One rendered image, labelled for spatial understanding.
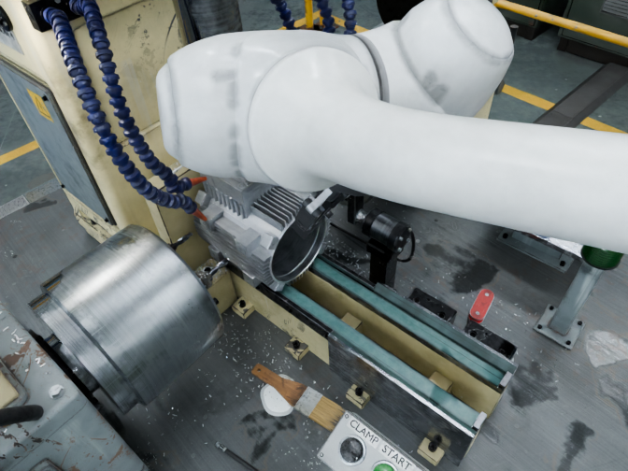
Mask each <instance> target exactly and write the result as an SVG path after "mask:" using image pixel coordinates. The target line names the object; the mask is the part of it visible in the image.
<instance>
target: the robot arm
mask: <svg viewBox="0 0 628 471"><path fill-rule="evenodd" d="M513 56H514V46H513V41H512V36H511V33H510V30H509V27H508V25H507V22H506V20H505V18H504V17H503V15H502V14H501V12H500V11H499V10H498V9H497V8H496V7H495V6H494V5H493V4H492V3H490V2H489V1H488V0H424V1H423V2H421V3H419V4H418V5H416V6H415V7H414V8H412V9H411V10H410V11H409V12H408V13H407V14H406V16H405V17H404V18H403V19H402V20H401V21H391V22H389V23H387V24H385V25H382V26H380V27H378V28H376V29H373V30H370V31H367V32H363V33H359V34H353V35H337V34H330V33H325V32H321V31H312V30H266V31H249V32H237V33H229V34H221V35H216V36H211V37H207V38H204V39H202V40H199V41H196V42H194V43H192V44H190V45H188V46H186V47H184V48H182V49H180V50H178V51H176V52H175V53H173V54H172V55H170V56H169V58H168V59H167V63H166V64H165V65H164V66H163V67H162V68H161V69H160V70H159V72H158V74H157V77H156V90H157V99H158V108H159V115H160V123H161V129H162V135H163V141H164V148H165V149H166V151H167V152H168V153H169V154H170V155H171V156H173V157H174V158H176V159H177V160H178V162H179V163H180V164H181V165H182V166H184V167H187V168H189V169H191V170H193V171H196V172H199V173H202V174H205V175H210V176H213V177H218V178H244V179H246V180H247V181H250V182H261V183H267V184H273V185H278V186H281V187H285V188H287V189H290V190H293V191H297V192H304V193H310V192H317V195H316V196H315V197H313V196H312V195H311V196H310V197H309V198H307V199H305V200H304V201H303V203H302V204H301V205H302V206H301V207H300V208H298V209H299V212H298V214H297V215H296V217H295V221H294V222H293V224H292V225H291V227H292V228H293V229H294V231H295V232H296V233H297V234H298V235H300V236H301V237H302V238H303V239H305V238H306V237H307V236H309V235H310V234H311V233H312V232H313V231H314V230H315V228H316V227H317V226H318V225H319V224H320V223H321V222H322V221H323V220H324V219H325V216H326V217H327V218H328V219H329V218H331V217H332V216H333V215H334V213H333V212H332V211H331V209H332V208H335V207H336V206H337V205H338V204H339V203H340V202H343V201H344V200H345V199H346V198H348V197H349V196H350V195H353V196H365V195H368V194H369V195H372V196H375V197H378V198H382V199H385V200H389V201H392V202H395V203H399V204H403V205H407V206H411V207H417V208H422V209H426V210H430V211H434V212H438V213H442V214H447V215H451V216H455V217H459V218H464V219H468V220H472V221H480V222H485V223H488V224H493V225H497V226H502V227H506V228H510V229H514V230H519V231H523V232H527V233H532V234H536V235H541V236H548V237H552V238H557V239H561V240H565V241H569V242H574V243H579V244H582V245H587V246H591V247H596V248H599V249H604V250H612V251H616V252H620V253H625V254H628V134H622V133H613V132H604V131H594V130H586V129H577V128H567V127H559V126H549V125H540V124H531V123H522V122H513V121H496V120H487V119H479V118H473V117H474V116H475V115H476V114H477V113H478V112H479V111H480V110H481V109H482V108H483V106H484V105H485V104H486V102H487V101H488V100H489V98H490V97H491V96H492V94H493V93H494V91H495V90H496V88H497V87H498V85H499V84H500V82H501V81H502V79H503V77H504V75H505V74H506V72H507V70H508V68H509V66H510V63H511V61H512V59H513ZM324 215H325V216H324Z"/></svg>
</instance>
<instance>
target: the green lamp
mask: <svg viewBox="0 0 628 471"><path fill-rule="evenodd" d="M582 252H583V255H584V257H585V259H586V260H587V261H588V262H590V263H591V264H594V265H596V266H599V267H603V268H610V267H614V266H615V265H617V264H618V263H619V262H620V260H621V258H622V256H623V255H624V253H620V252H616V251H610V250H604V249H599V248H596V247H591V246H587V245H584V247H583V250H582Z"/></svg>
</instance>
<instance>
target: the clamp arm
mask: <svg viewBox="0 0 628 471"><path fill-rule="evenodd" d="M360 211H362V212H360ZM363 212H365V211H364V197H363V196H353V195H350V196H349V197H348V222H349V223H351V224H353V225H356V224H357V223H358V222H359V221H358V220H359V219H360V217H359V216H358V215H360V216H362V215H363ZM357 216H358V217H357ZM357 219H358V220H357Z"/></svg>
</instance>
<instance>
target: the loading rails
mask: <svg viewBox="0 0 628 471"><path fill-rule="evenodd" d="M225 267H226V268H228V269H229V270H230V273H231V277H232V280H233V283H234V287H235V293H236V296H237V297H239V299H238V300H237V301H236V302H234V303H233V304H232V309H233V311H234V312H235V313H237V314H238V315H239V316H240V317H242V318H243V319H246V318H247V317H248V316H249V314H251V313H252V312H253V311H254V310H256V311H258V312H259V313H260V314H262V315H263V316H264V317H266V318H267V319H268V320H270V321H271V322H273V323H274V324H275V325H276V326H277V327H278V328H280V329H281V330H283V331H284V332H285V333H287V334H288V335H290V336H291V337H292V339H291V340H290V341H289V342H288V343H287V344H286V345H285V350H286V351H287V352H288V353H289V354H291V355H292V357H294V358H295V359H296V360H298V361H300V360H301V359H302V357H303V356H304V355H305V354H306V353H307V352H308V351H309V350H310V351H311V352H313V353H314V354H315V355H317V356H318V357H319V358H321V359H322V360H323V361H325V362H326V363H327V364H329V369H330V371H331V372H333V373H334V374H335V375H337V376H338V377H339V378H341V379H342V380H344V381H345V382H346V383H348V384H349V385H350V386H351V387H350V388H349V389H348V391H347V392H346V397H347V398H348V399H349V400H350V401H351V402H352V403H353V404H355V405H356V406H357V407H359V408H360V409H363V408H364V406H365V405H366V404H367V403H368V401H371V402H372V403H373V404H375V405H376V406H377V407H379V408H380V409H382V410H383V411H384V412H386V413H387V414H388V415H390V416H391V417H392V418H394V419H395V420H396V421H398V422H399V423H401V424H402V425H403V426H405V427H406V428H407V429H408V430H409V431H410V432H412V433H413V434H414V435H416V436H417V437H419V438H420V439H421V440H422V442H421V444H420V445H419V446H418V449H417V452H418V453H419V454H420V455H421V456H422V457H424V458H425V459H426V460H428V461H429V462H430V463H431V464H433V465H437V464H438V463H439V461H440V460H441V458H442V457H443V456H444V457H446V458H447V459H448V460H450V461H451V462H452V463H454V464H455V465H457V466H459V465H460V463H461V462H462V460H463V458H464V457H465V455H466V454H467V452H468V451H469V450H470V448H471V447H472V445H473V443H474V441H475V439H476V437H477V435H478V432H479V430H480V428H481V426H482V424H483V422H485V420H486V418H488V419H489V418H490V416H491V415H492V413H493V411H494V410H495V408H496V406H497V404H498V403H499V401H500V399H501V398H502V396H503V394H504V392H505V390H506V388H507V385H508V383H509V382H510V381H511V379H512V377H513V375H514V373H515V371H516V369H517V367H518V364H516V363H514V362H513V361H511V360H509V359H508V358H507V357H505V356H504V355H502V354H500V353H499V352H497V351H496V350H493V349H492V348H490V347H488V346H487V345H485V344H483V343H482V342H480V341H478V340H477V339H475V338H474V337H472V336H471V335H469V334H467V333H465V332H464V331H462V330H461V329H459V328H457V327H456V326H454V325H452V324H451V323H449V322H447V321H445V320H443V319H442V318H440V317H438V316H437V315H436V314H434V313H433V312H431V311H429V310H428V309H426V308H424V307H422V306H421V305H419V304H417V303H416V302H414V301H412V300H411V299H409V298H407V297H406V296H404V295H402V294H401V293H399V292H398V291H396V290H394V289H393V288H391V287H389V286H388V285H386V284H385V283H383V282H381V281H380V280H379V281H378V282H377V284H375V283H373V282H371V281H370V280H368V279H366V278H364V277H363V276H361V275H359V274H358V273H356V272H354V271H353V270H351V269H350V268H348V267H346V266H345V265H343V264H342V263H340V262H338V261H337V260H335V259H334V258H332V257H330V256H329V255H327V254H325V253H323V254H317V256H316V258H315V259H314V264H311V268H310V267H309V268H308V271H306V273H305V274H304V273H303V276H302V277H300V279H298V278H297V279H296V282H295V281H293V284H291V285H293V287H292V286H289V285H287V284H286V283H285V285H284V287H283V289H282V291H281V292H274V291H273V290H272V289H270V288H269V287H268V286H267V285H265V284H264V283H263V282H261V283H260V284H259V285H258V286H257V287H256V288H254V287H252V286H251V285H249V284H248V282H246V281H245V280H244V277H243V273H242V271H243V270H241V269H240V268H239V267H237V266H236V265H235V264H233V263H231V262H230V261H229V263H228V264H227V265H225ZM294 287H295V288H296V289H297V290H299V291H300V292H302V293H300V292H299V291H297V290H296V289H295V288H294ZM303 293H304V294H303ZM306 295H307V296H308V297H310V298H311V299H313V300H315V301H316V302H317V303H319V304H320V305H321V306H322V307H321V306H320V305H318V304H317V303H315V302H314V301H313V300H311V299H310V298H308V297H307V296H306ZM323 307H325V308H326V309H328V310H329V311H331V312H332V313H335V315H336V316H335V315H334V314H332V313H331V312H329V311H328V310H326V309H325V308H323ZM338 317H339V318H340V319H341V320H340V319H339V318H338ZM362 333H363V334H364V335H366V336H368V337H369V338H370V339H372V340H373V341H375V342H376V343H378V344H376V343H375V342H373V341H372V340H370V339H369V338H367V337H366V336H364V335H362ZM379 345H380V346H379ZM382 347H383V348H384V349H383V348H382ZM385 349H386V350H385ZM387 350H388V351H389V352H388V351H387ZM390 352H391V353H392V354H390ZM393 354H394V355H395V356H396V357H398V358H399V359H401V360H402V361H404V362H405V363H407V364H409V365H410V366H412V367H413V368H415V369H416V370H418V371H419V372H421V374H420V373H419V372H417V371H416V370H414V369H413V368H411V367H410V366H408V365H407V364H405V363H404V362H402V361H401V360H399V359H398V358H396V357H395V356H393ZM423 375H424V376H423ZM426 377H427V378H426ZM450 393H451V394H453V395H454V396H456V397H457V398H459V399H460V400H462V401H463V402H465V404H464V403H463V402H461V401H460V400H458V399H457V398H455V397H454V396H452V395H451V394H450ZM466 404H468V406H467V405H466ZM469 406H471V407H472V408H473V409H472V408H471V407H469ZM474 409H475V410H476V411H477V412H476V411H475V410H474ZM478 412H479V413H480V414H478Z"/></svg>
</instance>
